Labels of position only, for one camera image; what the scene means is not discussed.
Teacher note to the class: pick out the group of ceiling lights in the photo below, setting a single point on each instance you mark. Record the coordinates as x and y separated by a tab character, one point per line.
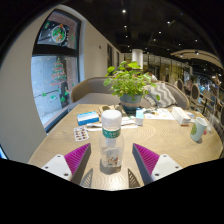
124	11

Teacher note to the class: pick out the pill blister pack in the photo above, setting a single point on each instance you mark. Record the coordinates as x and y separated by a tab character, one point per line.
81	133

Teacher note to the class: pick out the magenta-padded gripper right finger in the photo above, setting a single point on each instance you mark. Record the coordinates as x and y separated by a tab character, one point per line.
146	160

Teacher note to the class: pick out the printed paper menu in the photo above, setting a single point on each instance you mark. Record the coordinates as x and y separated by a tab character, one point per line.
160	114

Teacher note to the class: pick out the small light blue box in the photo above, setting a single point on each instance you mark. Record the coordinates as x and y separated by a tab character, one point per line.
139	117

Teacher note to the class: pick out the grey curved sofa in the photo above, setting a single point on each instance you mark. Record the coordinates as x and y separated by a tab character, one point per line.
90	90

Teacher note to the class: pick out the green potted plant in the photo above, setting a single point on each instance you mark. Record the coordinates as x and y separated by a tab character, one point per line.
128	81

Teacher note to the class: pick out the blue and white flat box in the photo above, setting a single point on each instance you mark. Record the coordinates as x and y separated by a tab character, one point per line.
87	118

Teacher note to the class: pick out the window with festive decals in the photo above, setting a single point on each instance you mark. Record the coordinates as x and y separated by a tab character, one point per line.
53	83

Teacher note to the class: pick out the group of dining chairs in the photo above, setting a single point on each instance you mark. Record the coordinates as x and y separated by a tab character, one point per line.
195	93

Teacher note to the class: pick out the white mug with green print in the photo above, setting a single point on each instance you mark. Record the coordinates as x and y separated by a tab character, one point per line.
198	128

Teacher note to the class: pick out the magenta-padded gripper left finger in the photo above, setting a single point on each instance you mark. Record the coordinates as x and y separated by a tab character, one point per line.
77	160

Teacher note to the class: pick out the clear plastic water bottle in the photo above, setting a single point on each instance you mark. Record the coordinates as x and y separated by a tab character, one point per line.
111	146

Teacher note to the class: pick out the grey white chevron cushion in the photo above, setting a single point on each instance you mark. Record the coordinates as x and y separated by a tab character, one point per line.
161	95

